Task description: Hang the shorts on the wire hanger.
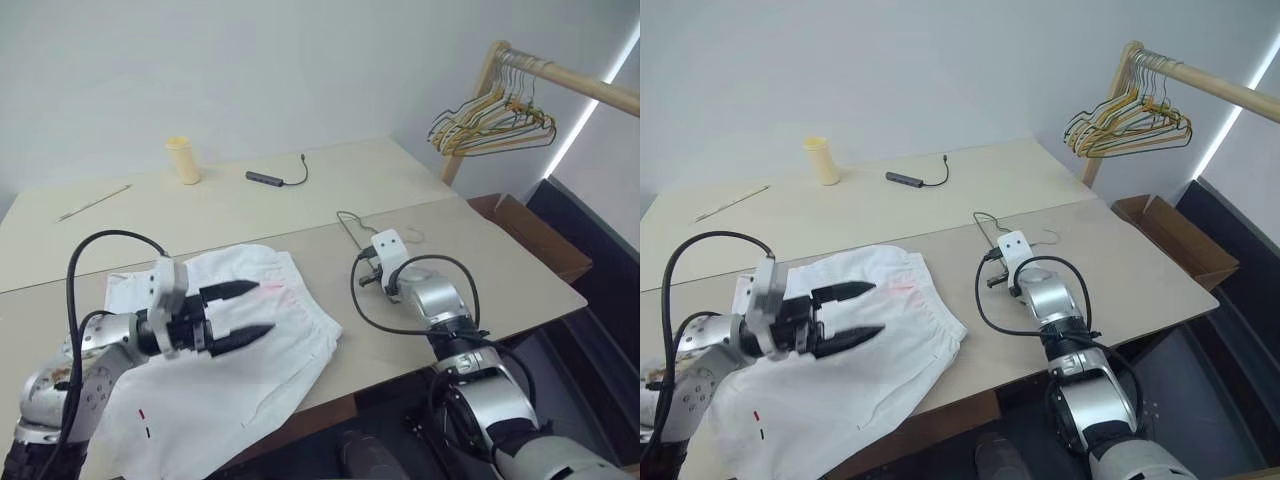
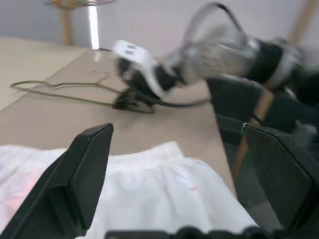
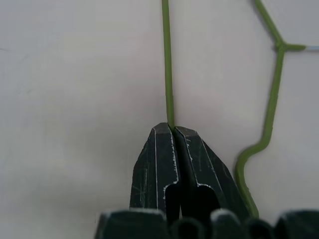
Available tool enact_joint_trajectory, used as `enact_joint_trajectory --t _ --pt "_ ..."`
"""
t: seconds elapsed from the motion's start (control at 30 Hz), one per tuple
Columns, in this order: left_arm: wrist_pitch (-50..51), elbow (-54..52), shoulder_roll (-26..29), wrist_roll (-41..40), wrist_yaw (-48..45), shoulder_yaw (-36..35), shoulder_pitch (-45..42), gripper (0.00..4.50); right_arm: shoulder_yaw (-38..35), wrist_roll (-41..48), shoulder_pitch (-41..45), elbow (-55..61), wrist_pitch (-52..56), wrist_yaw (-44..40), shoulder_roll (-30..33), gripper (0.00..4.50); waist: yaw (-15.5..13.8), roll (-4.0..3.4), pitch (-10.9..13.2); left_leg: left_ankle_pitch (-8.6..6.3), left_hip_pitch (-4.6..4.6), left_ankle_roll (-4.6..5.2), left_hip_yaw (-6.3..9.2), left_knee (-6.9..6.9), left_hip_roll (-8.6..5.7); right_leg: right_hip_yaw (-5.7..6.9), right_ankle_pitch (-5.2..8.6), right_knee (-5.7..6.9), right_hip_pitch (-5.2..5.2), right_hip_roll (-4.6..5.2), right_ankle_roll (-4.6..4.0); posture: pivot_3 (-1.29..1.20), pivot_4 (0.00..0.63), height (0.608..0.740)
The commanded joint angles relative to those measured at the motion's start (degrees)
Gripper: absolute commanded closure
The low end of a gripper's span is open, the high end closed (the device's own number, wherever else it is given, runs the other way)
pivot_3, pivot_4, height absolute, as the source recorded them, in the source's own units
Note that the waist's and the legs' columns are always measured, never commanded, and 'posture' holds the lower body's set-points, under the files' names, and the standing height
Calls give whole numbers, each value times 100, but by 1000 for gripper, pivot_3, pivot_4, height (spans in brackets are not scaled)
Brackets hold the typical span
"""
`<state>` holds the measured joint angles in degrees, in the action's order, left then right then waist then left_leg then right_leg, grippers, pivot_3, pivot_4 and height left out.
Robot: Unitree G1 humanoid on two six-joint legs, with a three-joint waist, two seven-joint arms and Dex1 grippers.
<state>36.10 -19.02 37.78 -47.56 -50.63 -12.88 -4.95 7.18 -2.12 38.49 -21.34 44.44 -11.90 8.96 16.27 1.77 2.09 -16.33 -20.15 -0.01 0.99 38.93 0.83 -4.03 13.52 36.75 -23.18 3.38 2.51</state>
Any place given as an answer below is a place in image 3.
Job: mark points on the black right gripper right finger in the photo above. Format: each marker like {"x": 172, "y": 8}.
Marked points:
{"x": 207, "y": 169}

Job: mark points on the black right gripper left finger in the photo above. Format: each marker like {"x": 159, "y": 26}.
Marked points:
{"x": 149, "y": 171}

